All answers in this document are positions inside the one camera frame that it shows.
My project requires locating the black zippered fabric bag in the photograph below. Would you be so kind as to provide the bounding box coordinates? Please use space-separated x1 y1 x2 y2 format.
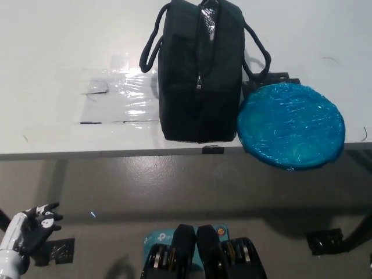
139 0 273 145

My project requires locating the blue plate stack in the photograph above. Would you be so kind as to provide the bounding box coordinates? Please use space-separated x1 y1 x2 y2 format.
235 83 347 171

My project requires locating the clear plastic tape sheet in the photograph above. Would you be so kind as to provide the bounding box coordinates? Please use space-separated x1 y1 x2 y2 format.
78 52 161 126

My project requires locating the black table leg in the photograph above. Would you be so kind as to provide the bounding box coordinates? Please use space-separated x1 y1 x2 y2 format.
344 208 372 253

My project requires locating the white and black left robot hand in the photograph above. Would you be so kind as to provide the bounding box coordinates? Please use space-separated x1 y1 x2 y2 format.
0 202 64 257

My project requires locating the black floor tape square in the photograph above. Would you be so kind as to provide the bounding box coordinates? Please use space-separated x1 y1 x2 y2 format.
34 237 76 266
305 228 345 256

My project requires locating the teal tp-link box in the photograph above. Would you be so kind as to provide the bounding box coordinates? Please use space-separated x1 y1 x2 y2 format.
143 225 232 269

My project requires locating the large black tape patch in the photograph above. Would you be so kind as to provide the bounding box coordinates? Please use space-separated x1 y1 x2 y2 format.
242 71 302 94

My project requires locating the small black tape strip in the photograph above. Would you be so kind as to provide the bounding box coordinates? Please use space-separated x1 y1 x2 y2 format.
201 145 225 155

